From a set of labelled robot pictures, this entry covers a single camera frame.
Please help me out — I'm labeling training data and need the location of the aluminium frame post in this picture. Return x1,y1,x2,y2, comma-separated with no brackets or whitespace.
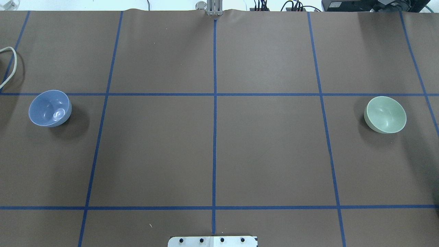
206,0,223,16

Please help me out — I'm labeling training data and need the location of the green bowl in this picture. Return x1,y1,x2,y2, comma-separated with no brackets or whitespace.
364,96,407,133

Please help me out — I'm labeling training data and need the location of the blue bowl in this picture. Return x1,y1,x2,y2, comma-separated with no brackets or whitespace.
28,90,72,128

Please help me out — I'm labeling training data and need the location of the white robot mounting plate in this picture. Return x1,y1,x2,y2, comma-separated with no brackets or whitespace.
167,236,258,247

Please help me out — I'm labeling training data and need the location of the white toaster power cable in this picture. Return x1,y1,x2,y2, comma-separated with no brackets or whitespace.
0,47,17,90

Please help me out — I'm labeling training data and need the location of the black electronics box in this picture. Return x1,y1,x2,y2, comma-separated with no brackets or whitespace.
321,0,430,13

